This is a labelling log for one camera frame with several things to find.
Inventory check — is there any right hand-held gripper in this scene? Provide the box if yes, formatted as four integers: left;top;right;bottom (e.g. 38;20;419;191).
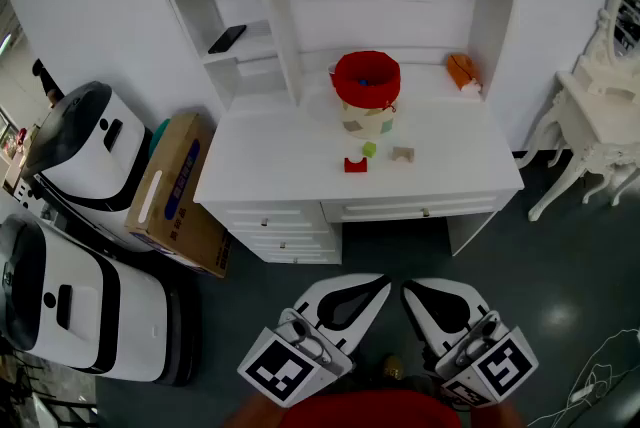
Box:
401;278;540;410

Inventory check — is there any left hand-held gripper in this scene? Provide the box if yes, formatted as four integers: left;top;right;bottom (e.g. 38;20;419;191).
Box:
237;273;392;410

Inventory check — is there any person's left forearm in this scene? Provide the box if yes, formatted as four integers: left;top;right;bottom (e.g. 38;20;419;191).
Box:
219;393;289;428

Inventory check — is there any person's right forearm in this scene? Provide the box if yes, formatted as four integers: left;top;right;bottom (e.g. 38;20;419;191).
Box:
469;400;526;428

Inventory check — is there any small white desk drawer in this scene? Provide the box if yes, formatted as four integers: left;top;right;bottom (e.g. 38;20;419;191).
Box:
222;204;321;230
259;248;344;266
239;228;339;251

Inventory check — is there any person's shoe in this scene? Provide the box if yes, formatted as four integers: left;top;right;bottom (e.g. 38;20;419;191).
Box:
382;354;404;380

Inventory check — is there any wide white desk drawer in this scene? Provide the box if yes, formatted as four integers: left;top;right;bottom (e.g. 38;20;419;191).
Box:
321;192;504;224

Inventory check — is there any person's red shirt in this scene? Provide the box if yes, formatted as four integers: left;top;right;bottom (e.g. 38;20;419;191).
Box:
277;389;464;428

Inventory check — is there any white desk with hutch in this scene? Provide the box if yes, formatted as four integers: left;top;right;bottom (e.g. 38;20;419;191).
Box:
130;0;525;266

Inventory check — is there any brown cardboard box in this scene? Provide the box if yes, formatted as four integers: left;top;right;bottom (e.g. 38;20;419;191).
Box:
124;112;233;279

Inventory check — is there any white and black robot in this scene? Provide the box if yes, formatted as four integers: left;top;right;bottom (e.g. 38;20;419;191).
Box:
19;80;154;253
0;214;201;387

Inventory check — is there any white ornate vanity table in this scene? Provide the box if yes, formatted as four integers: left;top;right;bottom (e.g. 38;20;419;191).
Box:
514;70;640;223

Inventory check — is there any red lined patterned storage bucket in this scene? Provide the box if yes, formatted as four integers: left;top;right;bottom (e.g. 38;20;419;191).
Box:
332;50;402;141

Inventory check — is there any orange fabric pouch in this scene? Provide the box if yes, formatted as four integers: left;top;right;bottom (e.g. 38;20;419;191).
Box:
446;53;483;93

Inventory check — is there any teal round object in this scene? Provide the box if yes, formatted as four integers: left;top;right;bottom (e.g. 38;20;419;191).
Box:
148;117;172;160

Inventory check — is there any black phone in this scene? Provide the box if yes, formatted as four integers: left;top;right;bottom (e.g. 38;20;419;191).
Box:
207;24;248;55

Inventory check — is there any white power strip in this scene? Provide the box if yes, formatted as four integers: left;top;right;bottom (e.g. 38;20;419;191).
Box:
12;178;44;212

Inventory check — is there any white ornate oval mirror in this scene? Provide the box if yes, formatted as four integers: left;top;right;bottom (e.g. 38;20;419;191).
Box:
574;0;640;102

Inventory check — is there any white cable with adapter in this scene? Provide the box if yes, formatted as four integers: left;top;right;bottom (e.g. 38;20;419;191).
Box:
527;328;640;428

